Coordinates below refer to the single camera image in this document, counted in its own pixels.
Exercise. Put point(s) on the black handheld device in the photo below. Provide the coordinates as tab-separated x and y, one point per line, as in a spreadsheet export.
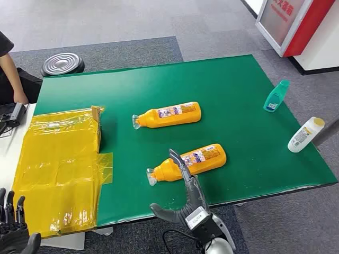
14	114

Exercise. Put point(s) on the orange bottle with clear cap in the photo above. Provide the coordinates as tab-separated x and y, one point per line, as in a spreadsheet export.
169	115
206	161

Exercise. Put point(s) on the person's forearm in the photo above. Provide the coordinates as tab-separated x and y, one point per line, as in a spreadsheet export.
11	75

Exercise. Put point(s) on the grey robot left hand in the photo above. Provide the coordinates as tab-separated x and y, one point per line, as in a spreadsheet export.
13	238

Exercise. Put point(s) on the black stool with silver top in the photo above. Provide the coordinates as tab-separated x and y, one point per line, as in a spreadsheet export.
62	63

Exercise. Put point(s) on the yellow plastic-wrapped box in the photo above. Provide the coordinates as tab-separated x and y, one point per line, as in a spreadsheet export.
58	168

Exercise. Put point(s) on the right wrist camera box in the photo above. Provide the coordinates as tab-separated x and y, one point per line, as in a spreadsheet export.
196	218

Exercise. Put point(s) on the person's hand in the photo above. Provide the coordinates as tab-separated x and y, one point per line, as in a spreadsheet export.
21	98

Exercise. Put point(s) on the green table mat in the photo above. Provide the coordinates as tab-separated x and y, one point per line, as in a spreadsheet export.
211	87

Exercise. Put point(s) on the person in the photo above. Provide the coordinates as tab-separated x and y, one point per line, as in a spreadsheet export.
29	87

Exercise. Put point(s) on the white table foot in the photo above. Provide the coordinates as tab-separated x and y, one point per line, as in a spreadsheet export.
103	231

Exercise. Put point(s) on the white cabinet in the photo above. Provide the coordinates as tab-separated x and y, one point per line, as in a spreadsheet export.
323	42

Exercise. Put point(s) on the teal plastic bottle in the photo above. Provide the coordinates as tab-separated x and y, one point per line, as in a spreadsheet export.
275	96

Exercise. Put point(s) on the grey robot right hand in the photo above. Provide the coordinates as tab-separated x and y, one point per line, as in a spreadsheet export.
195	196

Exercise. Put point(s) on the red-framed sign board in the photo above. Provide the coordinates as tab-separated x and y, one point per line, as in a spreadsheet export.
288	21

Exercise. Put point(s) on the white bottle with yellow cap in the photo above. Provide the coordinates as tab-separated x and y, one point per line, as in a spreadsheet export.
304	135

